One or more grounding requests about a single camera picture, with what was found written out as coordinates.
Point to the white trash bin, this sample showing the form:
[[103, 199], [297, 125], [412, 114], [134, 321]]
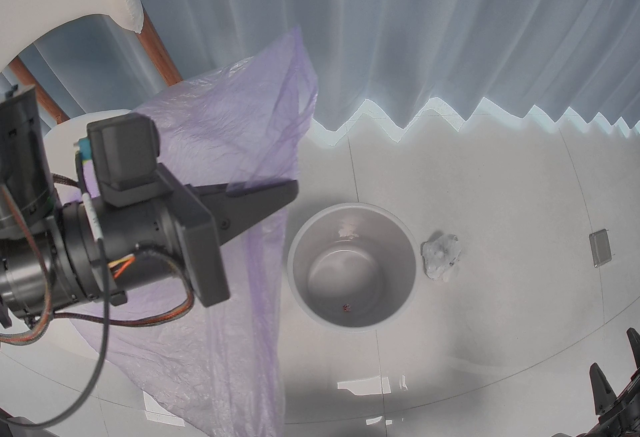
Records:
[[395, 245]]

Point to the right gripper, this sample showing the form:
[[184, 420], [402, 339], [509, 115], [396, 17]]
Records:
[[625, 417]]

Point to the purple plastic bag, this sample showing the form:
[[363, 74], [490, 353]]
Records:
[[225, 125]]

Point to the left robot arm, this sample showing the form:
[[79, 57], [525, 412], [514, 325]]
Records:
[[25, 275]]

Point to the white curtain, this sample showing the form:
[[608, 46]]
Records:
[[400, 0]]

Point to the white plastic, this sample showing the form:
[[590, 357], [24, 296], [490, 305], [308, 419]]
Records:
[[440, 255]]

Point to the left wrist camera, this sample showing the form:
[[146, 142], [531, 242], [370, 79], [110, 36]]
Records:
[[122, 150]]

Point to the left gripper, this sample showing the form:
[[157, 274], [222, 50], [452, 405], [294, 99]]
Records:
[[150, 235]]

